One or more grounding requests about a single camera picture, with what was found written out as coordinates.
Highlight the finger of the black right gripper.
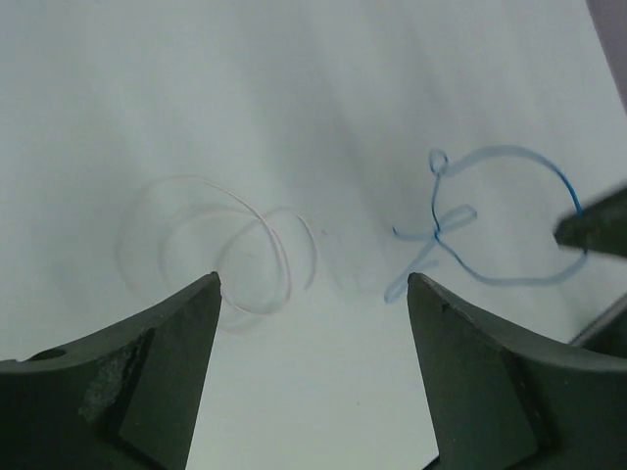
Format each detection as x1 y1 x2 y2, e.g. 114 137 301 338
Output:
554 185 626 258

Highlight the blue cable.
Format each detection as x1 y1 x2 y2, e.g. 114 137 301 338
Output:
382 145 590 305

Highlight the white cable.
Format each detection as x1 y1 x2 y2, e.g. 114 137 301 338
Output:
115 174 318 335

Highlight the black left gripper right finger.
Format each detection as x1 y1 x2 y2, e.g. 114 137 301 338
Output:
408 274 626 469

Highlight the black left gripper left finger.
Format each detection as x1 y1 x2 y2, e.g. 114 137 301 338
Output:
1 273 221 469

